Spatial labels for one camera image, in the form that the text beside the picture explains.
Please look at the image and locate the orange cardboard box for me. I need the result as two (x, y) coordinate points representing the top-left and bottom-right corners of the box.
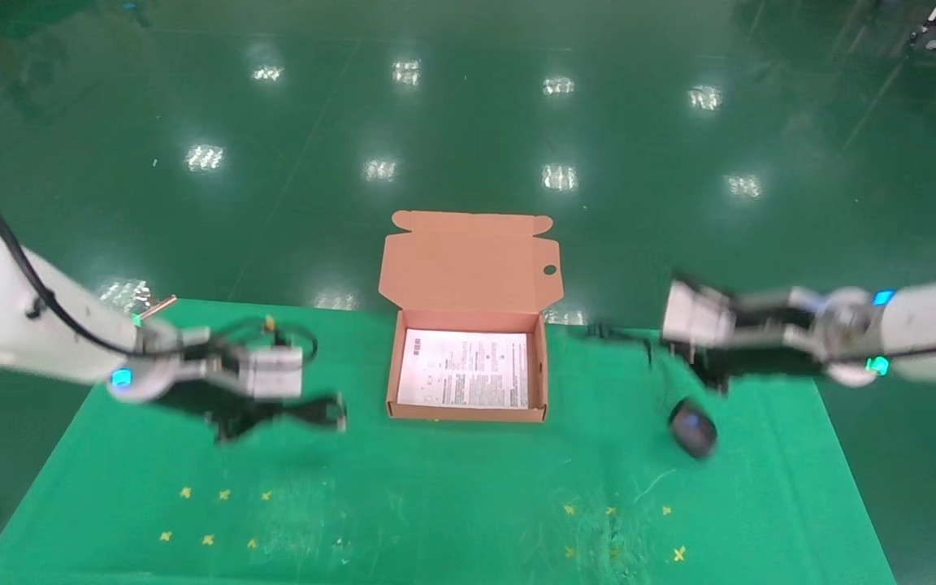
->
(378, 210), (565, 424)

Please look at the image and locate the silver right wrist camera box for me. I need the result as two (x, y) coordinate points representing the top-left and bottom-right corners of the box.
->
(661, 279), (735, 348)

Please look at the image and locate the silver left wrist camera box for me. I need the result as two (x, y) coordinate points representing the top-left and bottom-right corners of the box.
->
(236, 344), (306, 400)

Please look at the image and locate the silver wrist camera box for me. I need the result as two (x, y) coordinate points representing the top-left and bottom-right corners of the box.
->
(661, 279), (735, 348)
(236, 344), (306, 400)

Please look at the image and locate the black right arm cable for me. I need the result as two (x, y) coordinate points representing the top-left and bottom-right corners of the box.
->
(830, 336), (936, 365)

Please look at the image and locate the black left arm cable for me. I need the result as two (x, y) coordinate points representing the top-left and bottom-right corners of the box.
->
(0, 180), (319, 363)

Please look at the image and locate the white printed instruction sheet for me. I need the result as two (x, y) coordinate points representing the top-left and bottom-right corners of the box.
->
(396, 328), (531, 410)

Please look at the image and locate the metal binder clip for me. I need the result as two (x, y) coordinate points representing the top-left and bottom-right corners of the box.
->
(140, 294), (179, 323)

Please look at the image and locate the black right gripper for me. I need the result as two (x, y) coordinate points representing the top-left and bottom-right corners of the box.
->
(647, 305), (830, 409)

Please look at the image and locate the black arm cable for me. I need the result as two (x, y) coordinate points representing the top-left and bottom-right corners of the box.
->
(830, 336), (936, 365)
(0, 180), (319, 363)

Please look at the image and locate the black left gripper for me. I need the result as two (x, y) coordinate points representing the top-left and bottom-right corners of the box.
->
(161, 378), (335, 445)

